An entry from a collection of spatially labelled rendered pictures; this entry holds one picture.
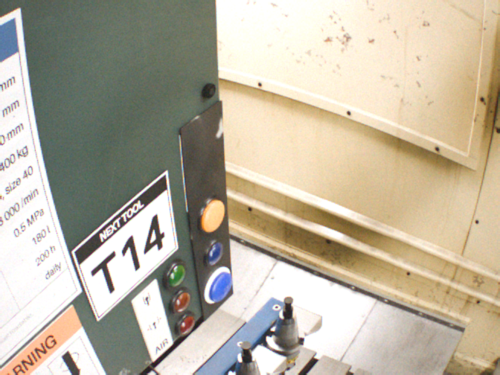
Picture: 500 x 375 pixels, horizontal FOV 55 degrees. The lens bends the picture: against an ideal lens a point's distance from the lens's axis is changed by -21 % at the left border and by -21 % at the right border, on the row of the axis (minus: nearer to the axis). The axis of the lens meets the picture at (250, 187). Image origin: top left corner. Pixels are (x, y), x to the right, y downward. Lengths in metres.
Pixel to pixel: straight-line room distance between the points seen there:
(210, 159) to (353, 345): 1.10
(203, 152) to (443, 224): 0.92
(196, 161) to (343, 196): 0.97
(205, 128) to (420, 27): 0.72
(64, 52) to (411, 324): 1.30
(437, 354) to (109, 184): 1.21
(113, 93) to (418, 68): 0.84
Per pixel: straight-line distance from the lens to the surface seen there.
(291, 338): 0.92
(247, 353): 0.82
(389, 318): 1.49
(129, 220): 0.38
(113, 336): 0.42
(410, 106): 1.15
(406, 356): 1.46
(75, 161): 0.32
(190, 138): 0.40
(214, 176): 0.44
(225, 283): 0.50
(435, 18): 1.05
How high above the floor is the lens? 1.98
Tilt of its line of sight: 38 degrees down
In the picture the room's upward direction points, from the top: 2 degrees counter-clockwise
